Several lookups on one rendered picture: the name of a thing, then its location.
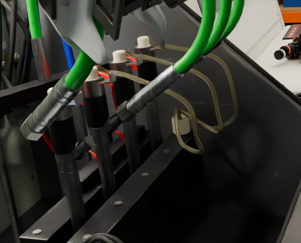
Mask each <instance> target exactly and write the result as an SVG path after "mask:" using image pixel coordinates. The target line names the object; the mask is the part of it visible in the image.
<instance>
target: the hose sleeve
mask: <svg viewBox="0 0 301 243"><path fill-rule="evenodd" d="M67 74H68V73H67ZM67 74H65V75H64V76H63V77H62V78H61V79H60V80H59V81H58V82H57V84H56V85H55V86H54V87H53V88H52V90H51V91H50V93H49V94H48V95H47V96H46V97H45V99H44V100H43V101H42V102H41V104H40V105H38V106H37V108H36V109H35V110H34V111H33V113H32V115H31V116H30V117H29V119H28V124H29V127H30V128H31V129H32V130H33V131H35V132H43V131H45V130H46V128H47V127H48V126H50V125H51V124H52V122H54V120H55V119H56V117H57V116H58V115H59V114H60V113H61V112H62V111H63V110H64V108H65V107H66V106H67V105H68V104H69V103H71V102H72V100H73V99H74V98H75V97H76V96H77V95H78V93H79V92H80V91H81V89H82V86H83V84H82V85H81V87H80V88H79V89H76V90H73V89H71V88H69V87H68V86H67V85H66V82H65V78H66V76H67Z"/></svg>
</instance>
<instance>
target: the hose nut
mask: <svg viewBox="0 0 301 243"><path fill-rule="evenodd" d="M31 115H32V113H31V114H30V115H29V117H30V116H31ZM29 117H28V118H27V119H26V120H25V122H24V123H23V125H22V126H21V128H20V130H21V132H22V134H23V136H24V138H25V139H28V140H35V141H37V140H38V139H39V138H40V137H41V136H42V135H43V134H44V132H45V131H46V130H45V131H43V132H35V131H33V130H32V129H31V128H30V127H29V124H28V119H29Z"/></svg>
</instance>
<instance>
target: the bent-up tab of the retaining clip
mask: <svg viewBox="0 0 301 243"><path fill-rule="evenodd" d="M74 99H75V104H76V106H77V105H78V106H79V105H80V104H81V102H83V101H84V100H83V94H82V92H79V93H78V95H77V96H76V97H75V98H74Z"/></svg>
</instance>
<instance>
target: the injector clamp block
mask: <svg viewBox="0 0 301 243"><path fill-rule="evenodd" d="M181 137H182V140H183V142H184V143H185V144H186V145H187V146H189V147H191V148H194V149H198V146H197V144H196V142H195V139H194V134H193V129H190V132H189V133H188V134H185V135H181ZM139 148H140V155H141V162H142V165H141V166H140V167H139V168H138V169H137V170H136V171H135V172H134V173H133V174H132V175H130V169H129V162H128V156H127V153H126V154H125V155H123V156H122V157H121V158H120V159H119V160H118V161H117V162H116V163H115V164H114V165H113V168H114V174H115V181H116V187H117V191H116V192H115V193H114V194H113V195H112V196H111V197H110V198H109V199H108V200H107V201H106V202H105V201H104V195H103V189H102V183H101V178H99V179H98V180H97V181H96V182H95V183H94V184H93V185H92V186H91V187H89V188H88V189H87V190H86V191H85V192H82V195H83V200H84V206H85V211H86V217H87V222H86V223H85V224H84V225H83V226H82V227H81V228H80V229H79V230H78V231H77V232H76V234H75V235H74V233H73V228H72V223H71V218H70V212H69V208H68V203H67V197H66V195H65V196H64V197H63V198H62V199H61V200H60V201H59V202H58V203H56V204H55V205H54V206H53V207H52V208H51V209H50V210H49V211H48V212H46V213H45V214H44V215H43V216H42V217H41V218H40V219H39V220H38V221H36V222H35V223H34V224H33V225H32V226H31V227H30V228H29V229H27V230H26V231H25V232H24V233H23V234H22V235H21V236H20V237H19V240H20V243H82V242H83V241H85V240H86V239H87V238H89V237H90V236H92V235H94V234H97V233H105V232H106V233H108V234H111V235H113V236H116V237H118V238H119V239H120V240H121V241H122V242H124V243H181V237H180V229H179V221H178V214H177V213H178V212H179V210H180V209H181V207H182V206H183V204H184V203H185V202H186V200H187V199H188V198H189V196H190V195H191V193H192V192H193V191H194V189H195V188H196V186H197V185H198V184H199V182H200V181H201V179H202V178H203V166H202V158H201V154H194V153H191V152H189V151H187V150H185V149H184V148H182V147H181V145H180V144H179V142H178V139H177V136H176V134H174V133H172V134H171V135H170V136H169V137H168V138H167V139H166V140H165V141H164V142H163V143H162V144H161V145H160V146H159V147H158V148H157V149H156V150H155V151H154V152H153V153H152V148H151V140H150V133H149V128H145V136H144V137H143V138H142V139H140V140H139Z"/></svg>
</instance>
